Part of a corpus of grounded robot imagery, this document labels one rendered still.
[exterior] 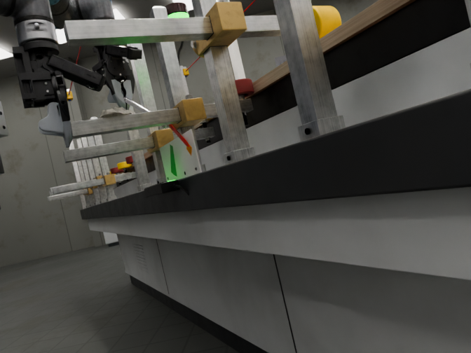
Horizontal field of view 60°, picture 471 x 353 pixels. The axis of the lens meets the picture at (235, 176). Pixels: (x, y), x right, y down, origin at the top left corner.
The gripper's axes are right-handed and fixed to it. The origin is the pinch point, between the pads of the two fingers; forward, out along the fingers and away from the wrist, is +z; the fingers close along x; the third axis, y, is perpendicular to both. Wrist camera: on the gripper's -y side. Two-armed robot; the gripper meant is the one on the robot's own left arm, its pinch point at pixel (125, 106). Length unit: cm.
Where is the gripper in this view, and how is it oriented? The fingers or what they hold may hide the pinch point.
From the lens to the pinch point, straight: 119.8
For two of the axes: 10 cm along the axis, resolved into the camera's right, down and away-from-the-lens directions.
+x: -6.7, 1.5, -7.3
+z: 2.3, 9.7, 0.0
